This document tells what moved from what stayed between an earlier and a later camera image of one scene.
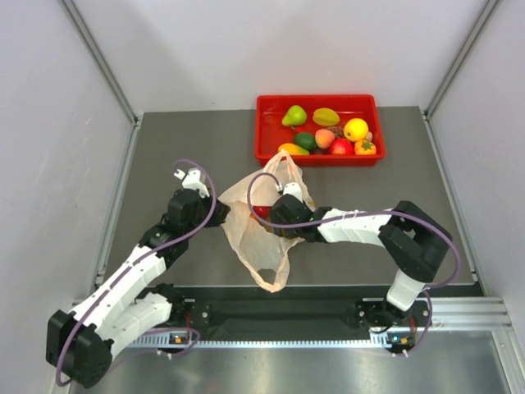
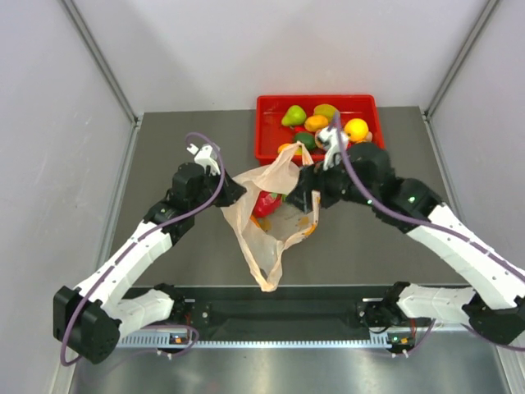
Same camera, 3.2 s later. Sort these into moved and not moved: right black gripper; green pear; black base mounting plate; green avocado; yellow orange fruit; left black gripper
Moved: right black gripper; left black gripper
Not moved: black base mounting plate; green pear; yellow orange fruit; green avocado
